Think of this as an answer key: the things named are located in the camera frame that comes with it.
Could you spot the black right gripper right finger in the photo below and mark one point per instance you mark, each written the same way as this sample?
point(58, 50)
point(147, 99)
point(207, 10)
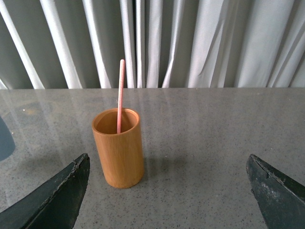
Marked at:
point(281, 199)

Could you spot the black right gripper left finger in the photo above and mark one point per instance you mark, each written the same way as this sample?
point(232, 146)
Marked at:
point(53, 205)

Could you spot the pink chopstick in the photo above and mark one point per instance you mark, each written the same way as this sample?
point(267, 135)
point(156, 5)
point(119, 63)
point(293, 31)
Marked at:
point(120, 95)

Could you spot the blue plastic cup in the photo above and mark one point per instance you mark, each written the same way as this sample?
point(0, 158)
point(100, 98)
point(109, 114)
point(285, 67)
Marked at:
point(7, 144)

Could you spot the bamboo chopstick holder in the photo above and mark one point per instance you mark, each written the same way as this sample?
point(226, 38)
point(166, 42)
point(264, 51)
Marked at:
point(120, 154)

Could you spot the grey pleated curtain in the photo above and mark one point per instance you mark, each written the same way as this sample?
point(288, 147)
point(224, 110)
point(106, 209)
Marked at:
point(75, 44)

